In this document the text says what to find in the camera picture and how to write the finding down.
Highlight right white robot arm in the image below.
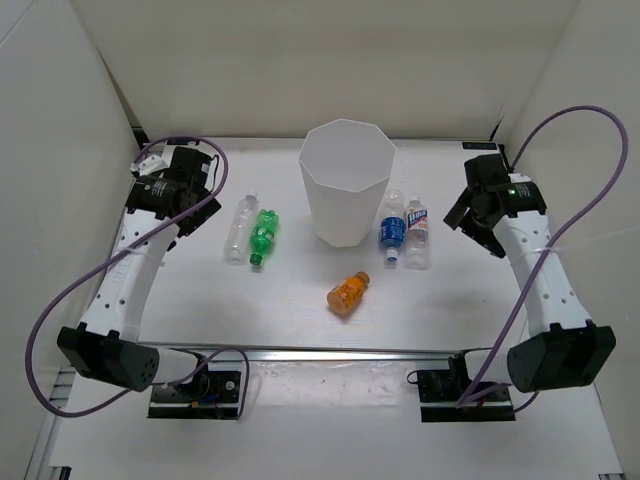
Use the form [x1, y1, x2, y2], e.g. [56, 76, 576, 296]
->
[444, 154, 616, 400]

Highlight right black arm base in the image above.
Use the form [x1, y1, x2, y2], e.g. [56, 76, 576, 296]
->
[406, 353, 515, 423]

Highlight orange juice bottle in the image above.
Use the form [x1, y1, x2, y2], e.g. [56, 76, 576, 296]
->
[327, 271, 370, 316]

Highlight white label clear bottle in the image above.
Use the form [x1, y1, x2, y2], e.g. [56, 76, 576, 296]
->
[405, 196, 429, 270]

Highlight white octagonal plastic bin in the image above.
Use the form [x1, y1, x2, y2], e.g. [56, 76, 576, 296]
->
[299, 119, 396, 248]

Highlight green plastic soda bottle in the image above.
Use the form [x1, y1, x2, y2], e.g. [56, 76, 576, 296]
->
[249, 209, 279, 271]

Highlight blue label water bottle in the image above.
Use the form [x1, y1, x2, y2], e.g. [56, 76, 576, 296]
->
[379, 189, 406, 264]

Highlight clear unlabeled plastic bottle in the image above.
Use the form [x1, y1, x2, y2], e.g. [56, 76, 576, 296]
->
[223, 191, 259, 265]

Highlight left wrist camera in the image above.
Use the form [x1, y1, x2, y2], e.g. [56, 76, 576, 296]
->
[130, 153, 168, 177]

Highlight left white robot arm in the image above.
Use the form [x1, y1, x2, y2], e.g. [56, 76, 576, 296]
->
[57, 146, 221, 400]

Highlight aluminium rail front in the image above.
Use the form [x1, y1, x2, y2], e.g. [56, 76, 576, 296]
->
[141, 342, 456, 362]

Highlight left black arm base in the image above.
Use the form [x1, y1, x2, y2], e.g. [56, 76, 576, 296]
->
[147, 361, 246, 421]

